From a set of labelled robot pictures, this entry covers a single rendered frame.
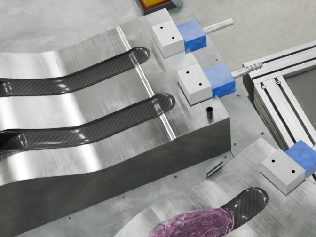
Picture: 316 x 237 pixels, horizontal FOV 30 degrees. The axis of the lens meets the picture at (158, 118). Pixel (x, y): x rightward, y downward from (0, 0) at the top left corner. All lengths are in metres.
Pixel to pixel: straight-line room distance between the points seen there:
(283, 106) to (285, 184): 0.91
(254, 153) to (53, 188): 0.29
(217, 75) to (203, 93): 0.04
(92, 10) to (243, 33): 1.11
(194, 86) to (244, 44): 1.32
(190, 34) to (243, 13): 1.35
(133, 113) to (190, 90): 0.10
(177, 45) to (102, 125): 0.18
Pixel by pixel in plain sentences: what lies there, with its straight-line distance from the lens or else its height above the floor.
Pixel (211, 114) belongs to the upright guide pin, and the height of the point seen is 0.90.
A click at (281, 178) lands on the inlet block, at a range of 0.82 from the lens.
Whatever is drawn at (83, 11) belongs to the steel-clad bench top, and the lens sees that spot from 1.20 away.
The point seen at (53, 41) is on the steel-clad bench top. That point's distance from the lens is 1.16.
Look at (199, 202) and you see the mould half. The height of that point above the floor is 0.87.
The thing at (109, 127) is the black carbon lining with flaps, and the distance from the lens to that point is 0.89.
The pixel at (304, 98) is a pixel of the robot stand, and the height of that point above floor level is 0.21.
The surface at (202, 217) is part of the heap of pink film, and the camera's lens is 0.77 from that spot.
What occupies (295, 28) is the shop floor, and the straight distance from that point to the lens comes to 2.24.
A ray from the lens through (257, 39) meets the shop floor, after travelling 2.20.
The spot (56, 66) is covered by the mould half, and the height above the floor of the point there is 0.89.
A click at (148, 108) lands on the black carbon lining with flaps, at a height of 0.88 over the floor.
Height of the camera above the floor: 1.59
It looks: 53 degrees down
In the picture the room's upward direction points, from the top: 12 degrees counter-clockwise
